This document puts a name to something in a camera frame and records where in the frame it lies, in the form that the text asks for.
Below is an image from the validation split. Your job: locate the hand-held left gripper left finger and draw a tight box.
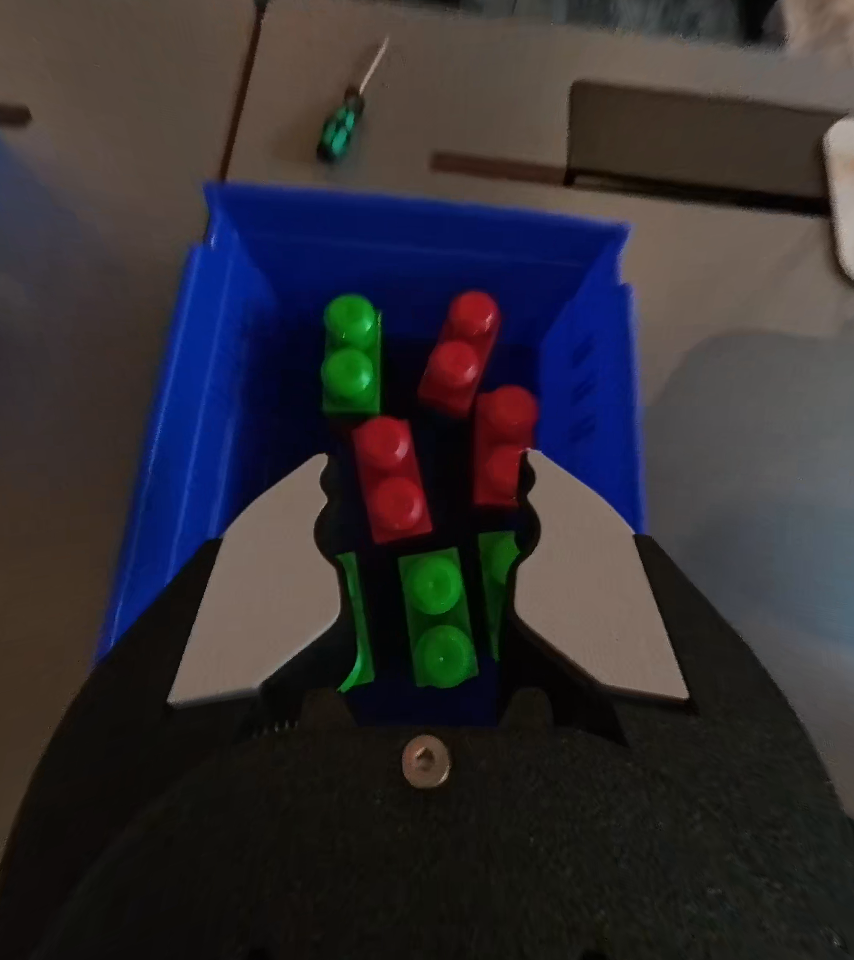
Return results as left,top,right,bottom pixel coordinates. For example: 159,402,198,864
168,455,356,709

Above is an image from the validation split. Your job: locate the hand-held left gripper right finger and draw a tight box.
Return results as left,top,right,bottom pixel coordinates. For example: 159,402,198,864
510,447,692,703

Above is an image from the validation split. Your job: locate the green two-stud mega block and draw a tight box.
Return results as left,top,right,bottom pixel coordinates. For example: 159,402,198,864
337,552,377,691
480,528,519,661
319,294,384,417

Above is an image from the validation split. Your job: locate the red two-stud mega block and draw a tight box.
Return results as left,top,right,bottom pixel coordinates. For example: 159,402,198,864
354,416,434,544

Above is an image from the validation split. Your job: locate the blue bin with white label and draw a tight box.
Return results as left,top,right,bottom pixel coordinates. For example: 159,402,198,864
94,183,648,721

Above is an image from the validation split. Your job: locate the green-handled screwdriver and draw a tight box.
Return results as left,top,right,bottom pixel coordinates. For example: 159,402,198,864
316,38,392,166

